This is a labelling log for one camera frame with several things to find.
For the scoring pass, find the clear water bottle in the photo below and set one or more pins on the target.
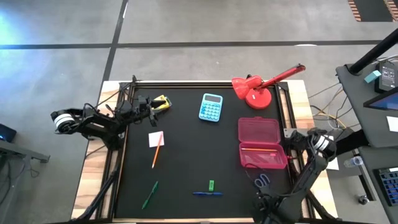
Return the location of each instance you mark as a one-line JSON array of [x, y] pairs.
[[353, 161]]

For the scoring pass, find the red desk lamp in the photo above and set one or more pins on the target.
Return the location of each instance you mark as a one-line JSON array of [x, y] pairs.
[[258, 99]]

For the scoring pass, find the tablet screen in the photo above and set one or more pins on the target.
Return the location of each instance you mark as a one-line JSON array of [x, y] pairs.
[[385, 102]]

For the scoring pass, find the green eraser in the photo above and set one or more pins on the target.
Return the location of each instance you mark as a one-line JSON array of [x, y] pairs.
[[211, 185]]

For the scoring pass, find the yellow green patterned box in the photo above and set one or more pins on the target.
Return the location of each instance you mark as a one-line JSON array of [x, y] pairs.
[[163, 105]]

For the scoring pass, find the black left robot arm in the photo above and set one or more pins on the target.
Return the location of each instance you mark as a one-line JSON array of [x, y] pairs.
[[93, 123]]

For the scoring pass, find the dark grey side desk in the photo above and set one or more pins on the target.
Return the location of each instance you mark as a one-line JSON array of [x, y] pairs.
[[373, 155], [357, 118]]

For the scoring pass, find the white paper sheet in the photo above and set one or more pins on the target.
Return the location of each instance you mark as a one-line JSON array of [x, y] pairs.
[[333, 164]]

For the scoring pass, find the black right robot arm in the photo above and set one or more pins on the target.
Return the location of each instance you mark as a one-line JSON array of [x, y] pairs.
[[306, 177]]

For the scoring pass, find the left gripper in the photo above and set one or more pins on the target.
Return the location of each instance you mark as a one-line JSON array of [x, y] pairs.
[[144, 107]]

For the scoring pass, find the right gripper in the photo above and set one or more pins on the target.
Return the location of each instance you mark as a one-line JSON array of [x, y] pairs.
[[266, 208]]

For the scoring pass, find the black power adapter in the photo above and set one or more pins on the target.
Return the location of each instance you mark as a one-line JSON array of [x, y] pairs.
[[385, 76]]

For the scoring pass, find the white paper note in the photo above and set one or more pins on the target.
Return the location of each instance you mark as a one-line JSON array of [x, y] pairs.
[[392, 124]]

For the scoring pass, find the backlit keyboard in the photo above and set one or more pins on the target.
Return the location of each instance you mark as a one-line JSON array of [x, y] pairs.
[[390, 186]]

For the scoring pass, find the black caster wheel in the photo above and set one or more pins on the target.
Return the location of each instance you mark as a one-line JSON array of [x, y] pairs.
[[363, 200]]

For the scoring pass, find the green pen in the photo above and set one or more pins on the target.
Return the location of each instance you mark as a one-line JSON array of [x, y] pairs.
[[150, 195]]

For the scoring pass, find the black support beam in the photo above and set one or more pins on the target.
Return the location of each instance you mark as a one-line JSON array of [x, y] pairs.
[[351, 141]]

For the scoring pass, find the black device blue light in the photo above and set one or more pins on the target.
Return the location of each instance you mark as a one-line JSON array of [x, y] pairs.
[[6, 133]]

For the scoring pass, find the black pole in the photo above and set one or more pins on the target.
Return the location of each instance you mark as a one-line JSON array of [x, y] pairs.
[[373, 53]]

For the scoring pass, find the small teal box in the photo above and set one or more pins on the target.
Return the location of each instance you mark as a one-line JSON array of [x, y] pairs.
[[372, 76]]

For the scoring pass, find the pink plastic pencil case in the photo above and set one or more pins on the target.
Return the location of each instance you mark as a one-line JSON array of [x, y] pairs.
[[259, 130]]

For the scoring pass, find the black table mat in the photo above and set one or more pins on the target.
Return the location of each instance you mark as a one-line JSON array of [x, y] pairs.
[[186, 155]]

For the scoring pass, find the black aluminium table frame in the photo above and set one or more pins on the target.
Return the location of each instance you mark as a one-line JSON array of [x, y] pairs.
[[199, 84]]

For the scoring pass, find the teal calculator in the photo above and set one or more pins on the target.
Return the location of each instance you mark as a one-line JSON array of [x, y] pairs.
[[211, 109]]

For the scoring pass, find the grey metal bracket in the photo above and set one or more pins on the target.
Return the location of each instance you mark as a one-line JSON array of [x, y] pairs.
[[289, 133]]

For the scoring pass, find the black mat striped edge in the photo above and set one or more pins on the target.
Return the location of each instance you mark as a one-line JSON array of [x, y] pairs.
[[371, 9]]

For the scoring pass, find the blue pen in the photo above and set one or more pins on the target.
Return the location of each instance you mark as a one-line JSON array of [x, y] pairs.
[[207, 193]]

